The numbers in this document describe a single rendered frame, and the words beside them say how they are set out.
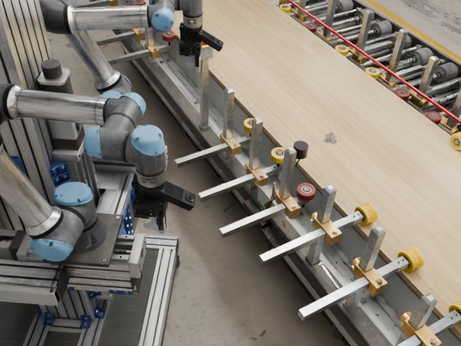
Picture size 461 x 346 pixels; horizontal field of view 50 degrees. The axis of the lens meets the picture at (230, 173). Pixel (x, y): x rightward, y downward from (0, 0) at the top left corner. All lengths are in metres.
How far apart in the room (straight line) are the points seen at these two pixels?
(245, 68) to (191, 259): 1.16
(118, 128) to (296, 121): 1.41
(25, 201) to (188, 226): 1.79
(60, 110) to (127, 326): 1.42
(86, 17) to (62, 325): 1.47
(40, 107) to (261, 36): 2.03
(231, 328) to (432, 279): 1.18
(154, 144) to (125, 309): 1.54
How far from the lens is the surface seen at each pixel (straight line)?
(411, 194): 2.26
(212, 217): 3.19
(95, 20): 1.80
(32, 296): 1.85
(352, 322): 2.03
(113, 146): 1.20
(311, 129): 2.46
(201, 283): 2.89
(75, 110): 1.35
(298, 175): 2.39
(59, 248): 1.54
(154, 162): 1.19
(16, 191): 1.47
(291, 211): 2.09
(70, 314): 2.57
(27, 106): 1.42
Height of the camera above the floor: 2.41
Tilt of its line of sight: 44 degrees down
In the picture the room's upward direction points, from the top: 2 degrees clockwise
